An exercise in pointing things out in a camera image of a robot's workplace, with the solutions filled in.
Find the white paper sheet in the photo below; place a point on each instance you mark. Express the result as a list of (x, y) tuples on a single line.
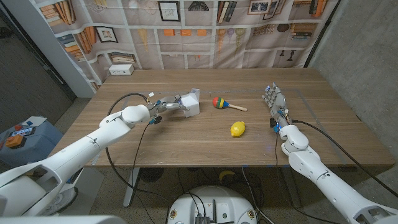
[(35, 121)]

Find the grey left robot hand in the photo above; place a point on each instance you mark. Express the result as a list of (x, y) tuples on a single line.
[(169, 105)]

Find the yellow lemon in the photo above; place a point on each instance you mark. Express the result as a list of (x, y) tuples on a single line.
[(237, 128)]

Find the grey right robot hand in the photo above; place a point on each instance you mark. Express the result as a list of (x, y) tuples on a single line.
[(278, 101)]

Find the yellow banana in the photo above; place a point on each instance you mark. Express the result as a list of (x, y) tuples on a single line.
[(225, 174)]

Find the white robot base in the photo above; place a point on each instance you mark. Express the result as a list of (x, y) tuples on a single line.
[(214, 199)]

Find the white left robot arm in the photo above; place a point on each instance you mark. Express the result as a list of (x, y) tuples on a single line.
[(93, 140)]

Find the white power strip box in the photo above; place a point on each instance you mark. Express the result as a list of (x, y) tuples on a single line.
[(121, 69)]

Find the black backdrop stand pole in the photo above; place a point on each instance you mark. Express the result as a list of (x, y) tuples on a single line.
[(320, 34)]

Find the orange block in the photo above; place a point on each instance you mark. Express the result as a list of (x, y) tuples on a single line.
[(14, 141)]

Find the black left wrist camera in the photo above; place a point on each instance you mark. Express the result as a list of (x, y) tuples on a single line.
[(156, 120)]

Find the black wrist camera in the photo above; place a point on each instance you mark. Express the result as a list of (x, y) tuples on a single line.
[(273, 123), (156, 120)]

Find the metal table leg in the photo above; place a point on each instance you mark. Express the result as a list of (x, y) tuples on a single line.
[(292, 186), (131, 186)]

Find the blue stool with objects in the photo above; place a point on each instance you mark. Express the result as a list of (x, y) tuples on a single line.
[(34, 146)]

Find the white milk carton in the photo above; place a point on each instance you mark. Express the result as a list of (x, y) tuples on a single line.
[(193, 107)]

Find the printed bookshelf backdrop cloth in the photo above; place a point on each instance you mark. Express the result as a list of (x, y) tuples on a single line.
[(202, 46)]

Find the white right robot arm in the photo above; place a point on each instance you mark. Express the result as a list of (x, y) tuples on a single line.
[(329, 183)]

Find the black tray with coloured pieces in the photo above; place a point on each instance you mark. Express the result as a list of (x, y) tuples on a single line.
[(22, 131)]

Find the grey sneaker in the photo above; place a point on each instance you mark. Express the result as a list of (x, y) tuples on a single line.
[(60, 200)]

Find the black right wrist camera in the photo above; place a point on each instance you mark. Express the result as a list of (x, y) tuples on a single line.
[(273, 123)]

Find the white pillar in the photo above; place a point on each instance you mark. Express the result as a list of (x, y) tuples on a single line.
[(49, 46)]

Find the black round fan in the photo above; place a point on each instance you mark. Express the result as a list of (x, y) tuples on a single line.
[(151, 174)]

